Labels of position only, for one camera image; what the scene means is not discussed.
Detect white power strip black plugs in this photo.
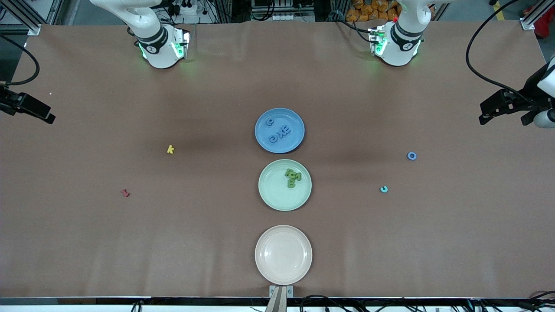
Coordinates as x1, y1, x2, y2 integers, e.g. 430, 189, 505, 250
167, 0, 198, 16

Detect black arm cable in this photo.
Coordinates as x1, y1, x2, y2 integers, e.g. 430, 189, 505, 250
0, 34, 40, 86
465, 0, 520, 94

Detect orange objects pile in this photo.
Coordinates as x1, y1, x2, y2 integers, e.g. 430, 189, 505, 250
346, 0, 400, 22

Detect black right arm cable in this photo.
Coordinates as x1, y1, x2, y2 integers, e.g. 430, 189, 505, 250
0, 34, 40, 86

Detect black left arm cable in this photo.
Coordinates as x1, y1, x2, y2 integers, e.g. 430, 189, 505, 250
465, 0, 520, 94

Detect tan upright post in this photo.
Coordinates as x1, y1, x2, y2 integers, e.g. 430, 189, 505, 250
265, 287, 289, 312

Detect red object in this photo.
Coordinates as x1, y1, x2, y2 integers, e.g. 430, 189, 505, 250
522, 4, 555, 42

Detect light green plate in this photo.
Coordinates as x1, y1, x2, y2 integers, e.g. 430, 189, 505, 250
258, 159, 312, 211

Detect beige plate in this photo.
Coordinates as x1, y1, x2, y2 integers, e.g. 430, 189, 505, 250
255, 225, 313, 286

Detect blue plate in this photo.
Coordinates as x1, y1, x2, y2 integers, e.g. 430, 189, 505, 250
255, 108, 305, 154

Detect aluminium frame post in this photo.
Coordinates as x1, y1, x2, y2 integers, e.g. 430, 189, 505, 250
519, 0, 548, 31
13, 0, 42, 36

